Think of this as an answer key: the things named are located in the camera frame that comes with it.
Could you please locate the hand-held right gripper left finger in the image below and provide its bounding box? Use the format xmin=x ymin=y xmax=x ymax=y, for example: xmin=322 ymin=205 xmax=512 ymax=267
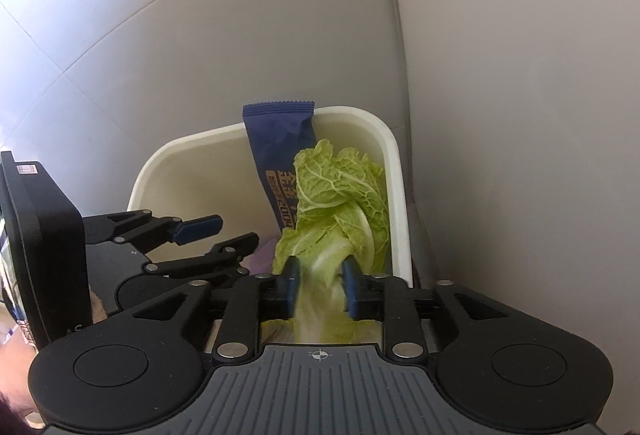
xmin=107 ymin=256 xmax=302 ymax=361

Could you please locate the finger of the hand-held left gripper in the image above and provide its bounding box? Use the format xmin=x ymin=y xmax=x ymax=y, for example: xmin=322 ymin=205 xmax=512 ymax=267
xmin=145 ymin=232 xmax=260 ymax=289
xmin=84 ymin=209 xmax=224 ymax=257

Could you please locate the dark blue snack wrapper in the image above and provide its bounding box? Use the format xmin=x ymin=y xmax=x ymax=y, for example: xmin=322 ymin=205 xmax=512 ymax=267
xmin=242 ymin=100 xmax=316 ymax=234

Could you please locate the person's left hand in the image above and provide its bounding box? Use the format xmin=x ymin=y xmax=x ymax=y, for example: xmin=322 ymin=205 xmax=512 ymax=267
xmin=90 ymin=290 xmax=110 ymax=327

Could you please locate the napa cabbage leaf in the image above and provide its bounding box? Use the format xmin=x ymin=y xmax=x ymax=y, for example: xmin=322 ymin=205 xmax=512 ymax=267
xmin=259 ymin=138 xmax=391 ymax=346

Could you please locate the purple rubber glove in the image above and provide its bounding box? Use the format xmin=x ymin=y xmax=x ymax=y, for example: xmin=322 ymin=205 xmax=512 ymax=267
xmin=242 ymin=249 xmax=277 ymax=275

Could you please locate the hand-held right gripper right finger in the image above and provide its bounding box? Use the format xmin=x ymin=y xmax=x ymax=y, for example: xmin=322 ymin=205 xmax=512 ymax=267
xmin=341 ymin=256 xmax=533 ymax=361

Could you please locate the white plastic bin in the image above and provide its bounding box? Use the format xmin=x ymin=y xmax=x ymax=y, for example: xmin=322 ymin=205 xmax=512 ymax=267
xmin=127 ymin=105 xmax=414 ymax=347

